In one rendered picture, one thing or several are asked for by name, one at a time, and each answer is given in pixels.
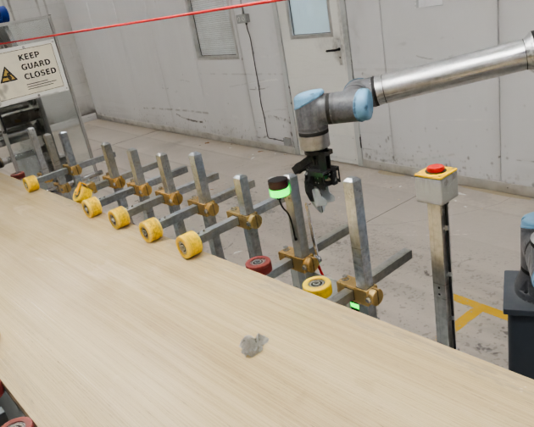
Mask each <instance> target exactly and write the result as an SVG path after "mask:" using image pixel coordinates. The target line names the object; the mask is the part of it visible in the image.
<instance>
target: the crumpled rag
mask: <svg viewBox="0 0 534 427"><path fill-rule="evenodd" d="M268 340H269V338H268V337H266V336H264V335H260V334H259V333H258V334H257V335H256V337H255V338H253V337H252V336H251V335H245V336H244V337H243V339H242V340H241V342H240V345H239V347H240V348H242V351H241V353H243V355H245V357H246V356H247V355H249V356H250V357H253V356H255V354H256V353H259V352H261V351H262V350H263V345H264V344H265V343H267V342H268Z"/></svg>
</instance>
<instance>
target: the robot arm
mask: <svg viewBox="0 0 534 427"><path fill-rule="evenodd" d="M524 70H530V71H531V72H533V73H534V30H532V31H529V32H528V33H527V34H526V36H525V37H524V38H523V39H520V40H517V41H513V42H508V43H504V44H501V45H497V46H494V47H488V48H484V49H481V50H477V51H474V52H470V53H465V54H461V55H458V56H454V57H451V58H445V59H441V60H437V61H434V62H430V63H428V64H422V65H418V66H414V67H411V68H407V69H401V70H398V71H394V72H391V73H387V74H384V75H378V76H376V75H375V76H372V77H368V78H356V79H353V80H351V81H349V82H348V83H347V84H346V85H345V87H344V89H343V91H336V92H330V93H324V90H323V89H313V90H309V91H304V92H301V93H299V94H297V95H296V96H295V97H294V99H293V101H294V110H295V114H296V121H297V126H298V138H299V144H300V149H301V150H303V151H304V154H305V155H306V156H307V157H306V158H304V159H303V160H302V161H300V162H297V163H296V164H294V166H293V167H292V170H293V172H294V174H295V175H296V174H301V173H303V172H304V171H306V172H305V174H304V175H305V178H304V179H305V181H304V188H305V192H306V194H307V196H308V198H309V200H310V201H311V202H312V204H313V205H314V207H315V208H316V209H317V210H318V211H319V212H320V213H323V212H324V210H325V206H326V205H327V203H328V202H334V201H335V196H334V195H333V194H331V193H330V191H329V186H330V185H336V184H338V182H341V179H340V172H339V166H336V165H331V159H330V154H332V153H333V151H332V149H330V148H328V147H329V146H330V145H331V143H330V137H329V128H328V125H333V124H341V123H350V122H358V121H359V122H364V121H366V120H369V119H371V117H372V114H373V107H377V106H381V105H382V104H384V103H391V102H395V101H398V100H403V99H406V98H410V97H417V96H420V95H424V94H427V93H431V92H438V91H441V90H445V89H449V88H453V87H456V86H463V85H467V84H470V83H474V82H477V81H482V80H488V79H491V78H496V77H499V76H503V75H510V74H513V73H517V72H521V71H524ZM337 171H338V177H339V178H337ZM314 186H316V187H315V188H314ZM515 294H516V295H517V296H518V297H519V298H521V299H522V300H524V301H526V302H529V303H532V304H534V212H531V213H527V214H525V215H524V216H523V217H522V218H521V224H520V272H519V273H518V275H517V277H516V279H515Z"/></svg>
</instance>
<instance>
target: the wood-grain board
mask: <svg viewBox="0 0 534 427"><path fill-rule="evenodd" d="M258 333H259V334H260V335H262V336H266V337H268V338H269V340H268V342H267V343H265V344H264V345H263V350H262V351H261V352H259V353H256V354H255V356H253V357H250V356H249V355H247V356H246V357H245V355H243V353H241V351H242V348H240V347H239V345H240V342H241V340H242V339H243V337H244V336H246V335H250V336H252V337H253V338H255V337H256V335H257V334H258ZM0 380H1V381H2V383H3V387H4V389H5V390H6V392H7V393H8V394H9V395H10V396H11V397H12V399H13V400H14V401H15V403H16V404H17V405H18V407H19V408H20V409H21V411H22V412H23V413H24V415H25V416H26V417H29V418H31V419H32V420H33V422H34V424H35V426H36V427H534V380H533V379H530V378H528V377H525V376H523V375H521V374H517V373H515V372H513V371H510V370H507V369H504V368H502V367H499V366H497V365H495V364H492V363H489V362H487V361H484V360H482V359H479V358H476V357H473V356H471V355H469V354H467V353H464V352H461V351H458V350H456V349H453V348H451V347H447V346H445V345H443V344H441V343H438V342H436V341H432V340H430V339H427V338H425V337H423V336H421V335H416V334H415V333H412V332H410V331H407V330H404V329H401V328H399V327H397V326H395V325H392V324H388V323H386V322H384V321H381V320H379V319H376V318H373V317H370V316H369V315H366V314H364V313H361V312H358V311H355V310H353V309H351V308H347V307H345V306H343V305H340V304H338V303H335V302H332V301H330V300H327V299H324V298H323V297H319V296H316V295H315V294H312V293H309V292H307V291H304V290H301V289H299V288H297V287H294V286H290V285H288V284H286V283H284V282H281V281H278V280H275V279H273V278H270V277H269V276H266V275H263V274H260V273H258V272H255V271H253V270H251V269H247V268H244V267H242V266H240V265H238V264H235V263H232V262H229V261H227V260H224V259H223V258H218V257H216V256H214V255H212V254H209V253H207V252H203V251H201V252H200V253H199V254H197V255H195V256H193V257H191V258H183V257H182V256H181V254H180V253H179V251H178V249H177V247H176V244H175V240H172V239H170V238H168V237H166V236H162V237H160V238H158V239H157V240H155V241H151V242H146V241H145V240H144V239H143V238H142V235H141V233H140V231H139V226H137V225H134V224H132V223H129V224H128V225H126V226H124V227H121V228H119V229H117V230H116V229H115V228H114V227H113V226H112V225H111V223H110V221H109V219H108V215H107V214H106V213H103V212H102V213H101V214H99V215H96V216H94V217H91V218H88V217H87V216H86V214H85V212H84V210H83V208H82V205H81V204H80V203H78V202H75V201H72V200H70V199H68V198H65V197H61V196H60V195H57V194H55V193H52V192H50V191H46V190H44V189H42V188H39V189H38V190H35V191H31V192H28V191H27V190H26V189H25V186H24V183H23V181H22V180H18V179H15V178H14V177H11V176H9V175H5V174H3V173H0Z"/></svg>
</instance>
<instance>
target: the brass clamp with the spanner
mask: <svg viewBox="0 0 534 427"><path fill-rule="evenodd" d="M288 248H289V251H286V252H284V251H283V249H282V250H281V251H279V252H278V254H279V259H280V260H282V259H283V258H290V259H291V260H292V265H293V268H292V269H294V270H296V271H298V272H301V273H304V274H305V273H307V272H310V273H313V272H315V271H316V270H317V268H318V266H319V261H318V259H317V258H315V257H314V254H313V253H310V254H309V255H308V256H306V257H304V258H299V257H296V256H295V254H294V250H293V247H288Z"/></svg>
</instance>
